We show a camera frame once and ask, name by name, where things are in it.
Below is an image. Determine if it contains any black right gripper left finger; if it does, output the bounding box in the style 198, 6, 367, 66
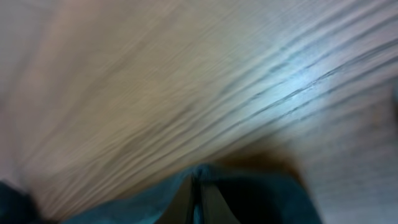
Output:
155, 176, 195, 224

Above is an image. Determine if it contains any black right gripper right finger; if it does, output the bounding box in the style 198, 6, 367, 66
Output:
201, 186, 240, 224

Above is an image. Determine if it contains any black Nike t-shirt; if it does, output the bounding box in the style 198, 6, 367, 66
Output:
0, 163, 323, 224

